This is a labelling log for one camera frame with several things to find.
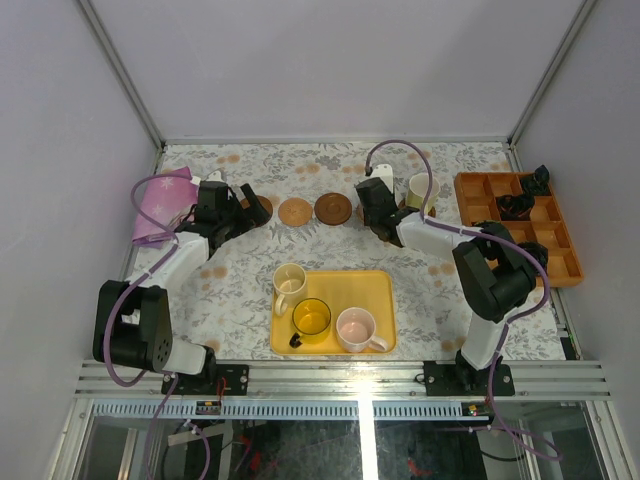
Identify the dark brown wooden coaster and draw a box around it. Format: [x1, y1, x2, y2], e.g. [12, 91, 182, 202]
[240, 195, 273, 227]

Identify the light green mug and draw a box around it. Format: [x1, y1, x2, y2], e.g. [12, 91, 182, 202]
[405, 172, 440, 214]

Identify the cream yellow mug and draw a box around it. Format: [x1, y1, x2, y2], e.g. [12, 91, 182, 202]
[272, 263, 307, 316]

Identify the pink mug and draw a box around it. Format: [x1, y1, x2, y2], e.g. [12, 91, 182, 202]
[336, 307, 389, 353]

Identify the yellow glass mug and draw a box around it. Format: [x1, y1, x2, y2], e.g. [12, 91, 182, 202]
[289, 298, 332, 349]

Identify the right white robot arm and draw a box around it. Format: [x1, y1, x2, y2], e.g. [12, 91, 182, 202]
[356, 164, 550, 395]

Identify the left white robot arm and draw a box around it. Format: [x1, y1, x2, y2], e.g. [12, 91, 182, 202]
[93, 178, 271, 395]

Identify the pink folded cloth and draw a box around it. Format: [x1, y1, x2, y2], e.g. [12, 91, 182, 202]
[132, 167, 198, 248]

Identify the orange compartment organizer box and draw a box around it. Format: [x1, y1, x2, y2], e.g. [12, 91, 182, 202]
[454, 172, 584, 288]

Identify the dark fabric flower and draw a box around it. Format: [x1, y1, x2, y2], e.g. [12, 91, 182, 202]
[518, 242, 548, 272]
[520, 165, 551, 196]
[496, 193, 535, 221]

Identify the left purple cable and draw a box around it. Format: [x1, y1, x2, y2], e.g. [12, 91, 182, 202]
[102, 174, 211, 479]

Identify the purple cable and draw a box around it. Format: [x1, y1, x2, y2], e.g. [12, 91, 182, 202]
[364, 139, 564, 464]
[102, 174, 211, 479]

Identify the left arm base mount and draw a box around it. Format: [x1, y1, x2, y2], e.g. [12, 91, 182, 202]
[173, 347, 250, 397]

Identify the aluminium front rail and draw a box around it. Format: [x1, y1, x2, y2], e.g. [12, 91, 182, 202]
[74, 360, 612, 402]

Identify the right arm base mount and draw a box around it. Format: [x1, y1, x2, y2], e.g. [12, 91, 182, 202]
[423, 350, 515, 397]

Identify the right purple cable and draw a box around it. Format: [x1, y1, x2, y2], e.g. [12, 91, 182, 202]
[364, 139, 564, 464]

